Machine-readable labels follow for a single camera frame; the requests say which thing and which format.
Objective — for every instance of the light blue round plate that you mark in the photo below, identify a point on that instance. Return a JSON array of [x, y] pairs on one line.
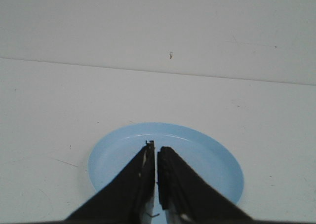
[[211, 160]]

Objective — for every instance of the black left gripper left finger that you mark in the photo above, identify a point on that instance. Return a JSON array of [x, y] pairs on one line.
[[128, 197]]

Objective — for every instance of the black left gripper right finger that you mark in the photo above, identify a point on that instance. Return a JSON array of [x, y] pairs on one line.
[[185, 196]]

